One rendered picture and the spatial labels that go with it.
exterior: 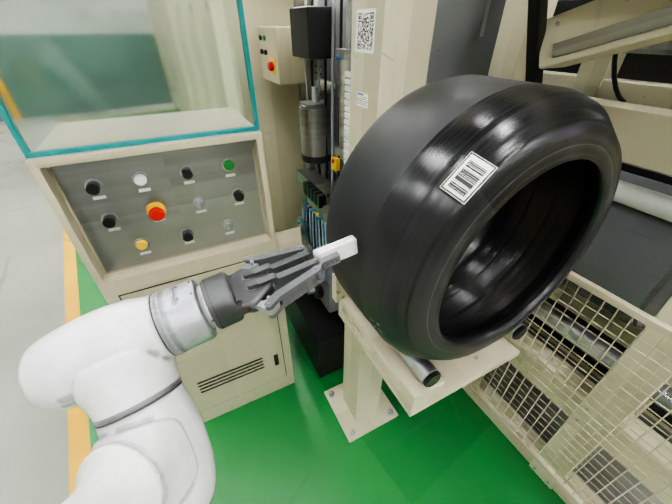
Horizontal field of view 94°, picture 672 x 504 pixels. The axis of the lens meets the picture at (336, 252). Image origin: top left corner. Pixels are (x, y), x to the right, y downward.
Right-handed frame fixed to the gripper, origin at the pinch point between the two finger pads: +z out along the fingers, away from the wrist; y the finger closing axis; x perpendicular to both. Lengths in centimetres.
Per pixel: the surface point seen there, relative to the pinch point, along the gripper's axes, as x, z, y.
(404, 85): -14.2, 32.3, 25.9
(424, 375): 33.2, 11.6, -9.9
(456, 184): -10.7, 14.3, -9.4
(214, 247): 30, -20, 62
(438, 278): 2.5, 10.7, -11.6
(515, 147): -13.3, 22.9, -10.2
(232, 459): 117, -48, 36
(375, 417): 125, 15, 23
